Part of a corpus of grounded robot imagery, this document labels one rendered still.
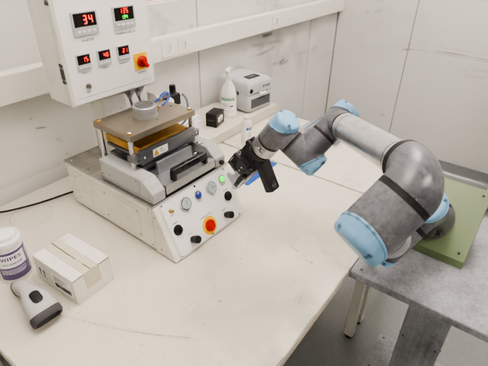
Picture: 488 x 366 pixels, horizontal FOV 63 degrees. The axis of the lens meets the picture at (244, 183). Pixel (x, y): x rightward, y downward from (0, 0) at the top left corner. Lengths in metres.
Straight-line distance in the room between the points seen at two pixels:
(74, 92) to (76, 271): 0.53
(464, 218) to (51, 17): 1.33
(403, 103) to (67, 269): 2.86
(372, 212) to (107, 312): 0.74
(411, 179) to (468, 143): 2.69
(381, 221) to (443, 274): 0.63
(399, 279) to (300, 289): 0.30
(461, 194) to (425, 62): 2.04
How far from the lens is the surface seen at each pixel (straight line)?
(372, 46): 3.45
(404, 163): 0.79
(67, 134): 1.77
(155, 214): 1.20
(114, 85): 1.40
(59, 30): 1.28
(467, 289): 1.34
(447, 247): 1.39
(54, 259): 1.23
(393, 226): 0.76
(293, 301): 1.15
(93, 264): 1.17
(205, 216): 1.31
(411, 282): 1.29
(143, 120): 1.30
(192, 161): 1.24
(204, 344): 1.06
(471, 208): 1.41
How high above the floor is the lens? 1.61
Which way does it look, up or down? 32 degrees down
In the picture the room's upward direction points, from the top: 1 degrees clockwise
